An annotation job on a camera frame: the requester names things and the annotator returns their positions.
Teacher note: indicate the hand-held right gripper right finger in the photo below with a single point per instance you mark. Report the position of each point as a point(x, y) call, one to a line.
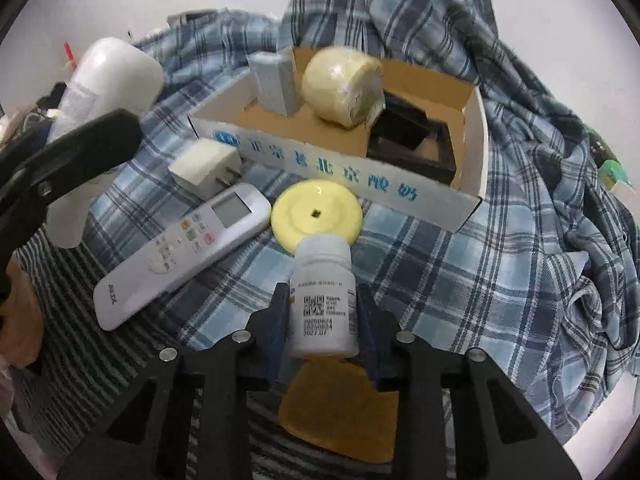
point(371, 327)

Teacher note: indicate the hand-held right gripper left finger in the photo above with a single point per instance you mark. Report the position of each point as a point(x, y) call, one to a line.
point(277, 322)

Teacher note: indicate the pale yellow round disc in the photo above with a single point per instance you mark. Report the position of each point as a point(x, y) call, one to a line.
point(320, 230)

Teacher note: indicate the white remote control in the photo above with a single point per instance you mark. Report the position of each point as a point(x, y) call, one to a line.
point(175, 255)

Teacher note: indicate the small white pill bottle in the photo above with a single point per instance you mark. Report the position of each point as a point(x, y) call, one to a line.
point(322, 310)

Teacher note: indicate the blue plaid blanket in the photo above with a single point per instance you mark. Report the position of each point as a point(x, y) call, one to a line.
point(500, 270)

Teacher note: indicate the white charger plug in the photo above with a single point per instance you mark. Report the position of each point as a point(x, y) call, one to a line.
point(200, 167)

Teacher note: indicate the green packet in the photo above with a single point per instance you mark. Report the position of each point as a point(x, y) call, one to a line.
point(614, 170)

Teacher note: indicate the red straw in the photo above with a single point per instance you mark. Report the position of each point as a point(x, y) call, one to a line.
point(70, 52)

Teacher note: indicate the black box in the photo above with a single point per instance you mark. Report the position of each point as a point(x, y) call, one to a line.
point(405, 135)

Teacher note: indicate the grey striped cloth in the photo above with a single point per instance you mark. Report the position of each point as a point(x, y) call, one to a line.
point(65, 365)

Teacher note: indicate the large white bottle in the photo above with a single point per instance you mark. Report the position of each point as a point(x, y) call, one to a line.
point(112, 75)

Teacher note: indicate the orange-brown cloth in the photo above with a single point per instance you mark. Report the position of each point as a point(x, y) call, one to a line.
point(340, 410)

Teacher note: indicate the cardboard box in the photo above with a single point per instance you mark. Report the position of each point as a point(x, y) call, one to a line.
point(350, 185)

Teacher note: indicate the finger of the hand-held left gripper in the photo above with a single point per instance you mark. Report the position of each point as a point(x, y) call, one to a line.
point(100, 142)

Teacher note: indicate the grey bag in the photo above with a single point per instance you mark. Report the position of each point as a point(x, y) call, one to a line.
point(192, 16)

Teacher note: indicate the round yellow cartoon tin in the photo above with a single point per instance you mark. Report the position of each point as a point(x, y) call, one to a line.
point(337, 85)

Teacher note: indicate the small grey box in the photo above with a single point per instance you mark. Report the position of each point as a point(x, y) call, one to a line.
point(272, 82)

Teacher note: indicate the person's left hand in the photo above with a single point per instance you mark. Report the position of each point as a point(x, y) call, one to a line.
point(19, 320)

